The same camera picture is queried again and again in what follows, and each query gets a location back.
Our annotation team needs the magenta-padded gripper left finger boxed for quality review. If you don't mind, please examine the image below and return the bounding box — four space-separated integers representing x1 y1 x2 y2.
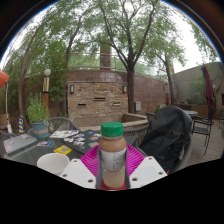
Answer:
59 143 102 190

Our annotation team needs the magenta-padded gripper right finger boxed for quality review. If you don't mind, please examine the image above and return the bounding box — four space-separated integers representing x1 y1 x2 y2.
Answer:
125 143 168 190

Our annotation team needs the green-capped brown drink bottle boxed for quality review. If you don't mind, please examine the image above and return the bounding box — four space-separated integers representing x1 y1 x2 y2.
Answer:
98 121 128 190

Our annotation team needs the yellow card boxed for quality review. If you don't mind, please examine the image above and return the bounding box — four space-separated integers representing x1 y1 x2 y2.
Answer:
53 144 73 156

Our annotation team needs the white ceramic mug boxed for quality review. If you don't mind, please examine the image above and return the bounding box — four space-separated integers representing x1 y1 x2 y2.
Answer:
36 152 71 177

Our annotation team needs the black sticker-covered laptop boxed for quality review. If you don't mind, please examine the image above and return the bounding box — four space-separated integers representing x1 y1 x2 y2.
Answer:
59 129 103 155

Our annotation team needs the grey mesh metal chair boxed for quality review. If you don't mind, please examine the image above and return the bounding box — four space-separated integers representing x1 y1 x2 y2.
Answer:
123 123 195 175
46 116 81 133

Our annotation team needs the white sticker sheet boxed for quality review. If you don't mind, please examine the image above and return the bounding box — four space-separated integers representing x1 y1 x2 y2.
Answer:
49 129 80 139

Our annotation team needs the small blue sticker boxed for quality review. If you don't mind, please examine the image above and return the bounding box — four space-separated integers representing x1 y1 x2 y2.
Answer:
36 140 55 148

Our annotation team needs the black metal patio chair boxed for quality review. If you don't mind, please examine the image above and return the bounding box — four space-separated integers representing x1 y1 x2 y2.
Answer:
191 114 215 156

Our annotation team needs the green plant in grey pot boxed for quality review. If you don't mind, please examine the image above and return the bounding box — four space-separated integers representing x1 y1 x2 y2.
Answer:
25 93 55 140

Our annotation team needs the blue yellow striped cone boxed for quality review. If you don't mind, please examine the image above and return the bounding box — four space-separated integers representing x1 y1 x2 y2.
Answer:
18 114 26 134

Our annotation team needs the dark-trunked tall tree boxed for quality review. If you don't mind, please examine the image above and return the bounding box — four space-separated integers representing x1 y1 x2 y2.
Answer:
84 0 188 115

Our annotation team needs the closed maroon patio umbrella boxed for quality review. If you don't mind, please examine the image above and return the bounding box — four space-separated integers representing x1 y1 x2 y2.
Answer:
200 63 217 124

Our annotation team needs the leaning thin-trunked tree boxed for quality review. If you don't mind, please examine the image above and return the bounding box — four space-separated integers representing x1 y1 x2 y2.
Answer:
4 13 84 129

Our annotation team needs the orange patio umbrella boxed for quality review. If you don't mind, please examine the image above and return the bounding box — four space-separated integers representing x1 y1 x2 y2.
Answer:
0 69 13 134

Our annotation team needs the globe-topped lamp post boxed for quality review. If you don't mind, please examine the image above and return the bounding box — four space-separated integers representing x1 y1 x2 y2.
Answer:
42 68 52 110

